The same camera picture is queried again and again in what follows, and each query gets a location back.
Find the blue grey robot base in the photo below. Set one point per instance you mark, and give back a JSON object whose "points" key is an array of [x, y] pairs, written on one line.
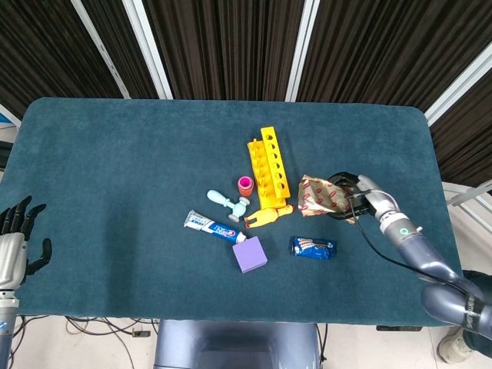
{"points": [[236, 346]]}

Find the teal table cloth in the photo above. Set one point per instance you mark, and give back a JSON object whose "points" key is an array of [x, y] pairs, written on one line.
{"points": [[153, 173]]}

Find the brown patterned snack bag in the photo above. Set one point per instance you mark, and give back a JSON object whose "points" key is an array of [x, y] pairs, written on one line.
{"points": [[321, 200]]}

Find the light blue toy hammer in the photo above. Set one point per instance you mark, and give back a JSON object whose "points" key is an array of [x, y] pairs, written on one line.
{"points": [[230, 203]]}

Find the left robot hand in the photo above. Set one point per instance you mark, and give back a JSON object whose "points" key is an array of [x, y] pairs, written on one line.
{"points": [[11, 250]]}

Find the blue snack packet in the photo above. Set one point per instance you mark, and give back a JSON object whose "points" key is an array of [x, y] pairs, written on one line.
{"points": [[313, 248]]}

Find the yellow test tube rack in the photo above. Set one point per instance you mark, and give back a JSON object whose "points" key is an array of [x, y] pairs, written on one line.
{"points": [[269, 169]]}

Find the white frame bar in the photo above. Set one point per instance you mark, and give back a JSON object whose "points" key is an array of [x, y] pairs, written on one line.
{"points": [[301, 50], [148, 48], [99, 48], [459, 86]]}

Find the purple foam cube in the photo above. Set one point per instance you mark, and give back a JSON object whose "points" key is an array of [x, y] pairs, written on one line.
{"points": [[250, 254]]}

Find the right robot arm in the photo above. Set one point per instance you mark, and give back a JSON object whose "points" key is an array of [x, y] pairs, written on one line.
{"points": [[430, 261]]}

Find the toothpaste tube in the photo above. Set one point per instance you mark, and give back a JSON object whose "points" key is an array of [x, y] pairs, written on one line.
{"points": [[213, 227]]}

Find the orange pink small cup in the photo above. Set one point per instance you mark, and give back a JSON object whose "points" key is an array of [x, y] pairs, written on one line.
{"points": [[245, 187]]}

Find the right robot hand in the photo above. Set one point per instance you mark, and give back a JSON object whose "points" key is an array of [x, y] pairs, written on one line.
{"points": [[361, 196]]}

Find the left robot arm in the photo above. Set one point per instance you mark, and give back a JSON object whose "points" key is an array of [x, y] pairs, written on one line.
{"points": [[5, 326]]}

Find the yellow rubber chicken toy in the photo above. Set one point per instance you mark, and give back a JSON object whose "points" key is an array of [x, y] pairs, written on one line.
{"points": [[267, 217]]}

